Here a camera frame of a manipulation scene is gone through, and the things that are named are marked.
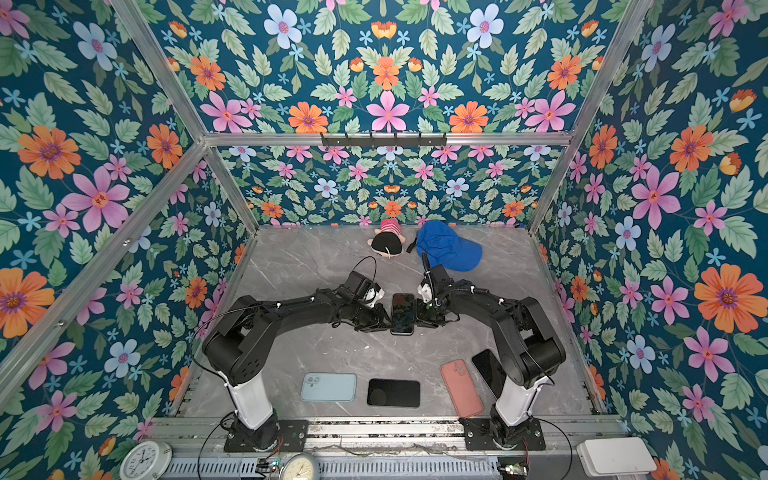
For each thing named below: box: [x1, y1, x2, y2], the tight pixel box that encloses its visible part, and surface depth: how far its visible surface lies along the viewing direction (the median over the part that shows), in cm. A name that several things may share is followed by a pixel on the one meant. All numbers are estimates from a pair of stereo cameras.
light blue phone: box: [300, 373, 357, 402], surface depth 84 cm
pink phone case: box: [441, 359, 485, 418], surface depth 83 cm
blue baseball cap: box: [406, 221, 483, 272], surface depth 113 cm
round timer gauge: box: [279, 452, 318, 480], surface depth 67 cm
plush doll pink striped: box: [367, 218, 407, 258], surface depth 110 cm
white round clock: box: [119, 441, 173, 480], surface depth 69 cm
